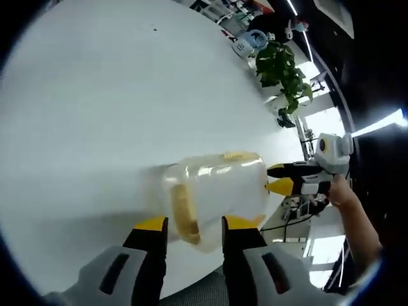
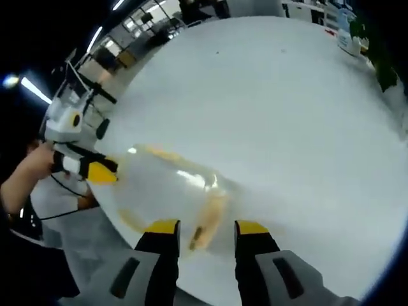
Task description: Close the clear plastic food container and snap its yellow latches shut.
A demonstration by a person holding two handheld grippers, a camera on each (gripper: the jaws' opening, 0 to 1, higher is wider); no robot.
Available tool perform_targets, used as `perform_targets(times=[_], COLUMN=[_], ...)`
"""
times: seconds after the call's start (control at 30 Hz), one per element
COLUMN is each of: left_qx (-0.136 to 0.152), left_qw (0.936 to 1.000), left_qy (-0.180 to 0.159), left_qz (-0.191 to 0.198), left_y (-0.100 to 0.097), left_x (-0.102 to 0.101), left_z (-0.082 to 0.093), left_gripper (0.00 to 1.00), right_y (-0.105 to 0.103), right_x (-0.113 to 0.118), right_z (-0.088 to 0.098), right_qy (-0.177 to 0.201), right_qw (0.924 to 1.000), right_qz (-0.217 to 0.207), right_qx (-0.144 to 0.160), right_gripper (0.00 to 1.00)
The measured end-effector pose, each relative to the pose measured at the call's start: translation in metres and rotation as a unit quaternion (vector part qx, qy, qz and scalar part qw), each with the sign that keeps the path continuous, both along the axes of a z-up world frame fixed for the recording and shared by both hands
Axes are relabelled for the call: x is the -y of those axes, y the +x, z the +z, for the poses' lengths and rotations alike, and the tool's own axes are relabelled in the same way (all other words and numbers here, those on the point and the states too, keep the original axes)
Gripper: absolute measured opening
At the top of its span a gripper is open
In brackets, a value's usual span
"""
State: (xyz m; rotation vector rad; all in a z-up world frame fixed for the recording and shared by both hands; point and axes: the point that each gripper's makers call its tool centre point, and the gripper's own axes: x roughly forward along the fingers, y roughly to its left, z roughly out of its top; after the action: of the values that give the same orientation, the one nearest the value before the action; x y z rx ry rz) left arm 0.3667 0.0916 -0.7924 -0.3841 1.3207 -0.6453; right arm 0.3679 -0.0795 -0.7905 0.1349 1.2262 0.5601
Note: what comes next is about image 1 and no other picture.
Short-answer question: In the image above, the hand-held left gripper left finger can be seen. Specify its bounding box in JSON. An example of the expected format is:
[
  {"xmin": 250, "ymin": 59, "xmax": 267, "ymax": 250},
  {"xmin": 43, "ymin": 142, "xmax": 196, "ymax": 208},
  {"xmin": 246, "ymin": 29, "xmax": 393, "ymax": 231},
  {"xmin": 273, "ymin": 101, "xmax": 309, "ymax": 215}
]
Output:
[{"xmin": 44, "ymin": 215, "xmax": 169, "ymax": 306}]

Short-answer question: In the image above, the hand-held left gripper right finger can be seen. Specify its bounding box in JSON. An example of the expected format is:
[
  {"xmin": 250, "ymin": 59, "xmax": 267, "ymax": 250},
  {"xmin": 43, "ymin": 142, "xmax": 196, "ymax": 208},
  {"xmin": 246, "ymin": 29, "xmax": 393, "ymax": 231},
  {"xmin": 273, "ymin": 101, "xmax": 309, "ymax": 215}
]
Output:
[{"xmin": 221, "ymin": 215, "xmax": 323, "ymax": 306}]

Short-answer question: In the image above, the clear box with yellow plastic buckle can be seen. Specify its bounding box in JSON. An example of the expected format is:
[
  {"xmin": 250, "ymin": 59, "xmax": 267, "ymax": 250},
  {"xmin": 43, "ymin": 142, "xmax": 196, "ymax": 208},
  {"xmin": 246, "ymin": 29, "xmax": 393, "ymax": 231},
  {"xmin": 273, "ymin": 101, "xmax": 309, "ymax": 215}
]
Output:
[{"xmin": 161, "ymin": 150, "xmax": 272, "ymax": 255}]

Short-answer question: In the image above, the person's right hand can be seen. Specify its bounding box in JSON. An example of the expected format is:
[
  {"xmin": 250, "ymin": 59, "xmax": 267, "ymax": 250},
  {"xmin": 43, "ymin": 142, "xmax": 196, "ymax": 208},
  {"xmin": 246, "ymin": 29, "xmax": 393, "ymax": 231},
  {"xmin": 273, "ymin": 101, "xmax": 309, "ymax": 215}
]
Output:
[{"xmin": 328, "ymin": 175, "xmax": 352, "ymax": 207}]

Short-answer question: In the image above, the black plant pot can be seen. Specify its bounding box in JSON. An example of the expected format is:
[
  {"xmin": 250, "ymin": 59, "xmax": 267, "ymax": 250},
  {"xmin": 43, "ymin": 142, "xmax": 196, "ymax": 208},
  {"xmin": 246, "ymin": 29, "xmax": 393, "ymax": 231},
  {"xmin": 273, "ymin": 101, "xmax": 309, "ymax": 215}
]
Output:
[{"xmin": 275, "ymin": 107, "xmax": 296, "ymax": 129}]

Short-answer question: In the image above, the long ceiling light strip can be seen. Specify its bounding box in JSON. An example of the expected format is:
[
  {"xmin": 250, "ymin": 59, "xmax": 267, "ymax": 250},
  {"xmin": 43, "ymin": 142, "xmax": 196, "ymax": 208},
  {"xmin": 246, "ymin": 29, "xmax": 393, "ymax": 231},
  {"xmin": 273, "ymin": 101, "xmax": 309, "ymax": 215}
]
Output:
[{"xmin": 350, "ymin": 109, "xmax": 408, "ymax": 137}]

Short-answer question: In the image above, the grey mesh office chair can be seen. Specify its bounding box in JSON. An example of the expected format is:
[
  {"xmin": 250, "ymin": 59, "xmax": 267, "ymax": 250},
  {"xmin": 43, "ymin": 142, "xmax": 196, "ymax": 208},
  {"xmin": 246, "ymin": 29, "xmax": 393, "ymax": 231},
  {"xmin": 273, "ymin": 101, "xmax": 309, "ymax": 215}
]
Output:
[{"xmin": 157, "ymin": 269, "xmax": 226, "ymax": 306}]

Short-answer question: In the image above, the green potted plant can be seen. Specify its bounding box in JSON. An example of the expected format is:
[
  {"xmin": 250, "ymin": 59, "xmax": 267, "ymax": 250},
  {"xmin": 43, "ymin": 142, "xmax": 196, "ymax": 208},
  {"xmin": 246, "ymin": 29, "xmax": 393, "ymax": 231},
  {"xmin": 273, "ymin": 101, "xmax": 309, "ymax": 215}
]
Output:
[{"xmin": 256, "ymin": 40, "xmax": 315, "ymax": 115}]

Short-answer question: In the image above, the white and blue jug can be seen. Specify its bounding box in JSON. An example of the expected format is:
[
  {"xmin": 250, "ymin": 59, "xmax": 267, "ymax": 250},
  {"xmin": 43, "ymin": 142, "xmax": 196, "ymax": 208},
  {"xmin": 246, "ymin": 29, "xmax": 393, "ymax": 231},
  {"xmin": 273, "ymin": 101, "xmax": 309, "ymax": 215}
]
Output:
[{"xmin": 231, "ymin": 29, "xmax": 269, "ymax": 57}]

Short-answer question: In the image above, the black cable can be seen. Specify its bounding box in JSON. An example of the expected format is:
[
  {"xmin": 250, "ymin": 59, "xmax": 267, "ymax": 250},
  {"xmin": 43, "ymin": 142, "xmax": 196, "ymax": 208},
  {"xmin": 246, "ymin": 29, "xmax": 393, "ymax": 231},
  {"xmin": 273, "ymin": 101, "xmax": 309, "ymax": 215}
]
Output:
[{"xmin": 263, "ymin": 208, "xmax": 321, "ymax": 232}]

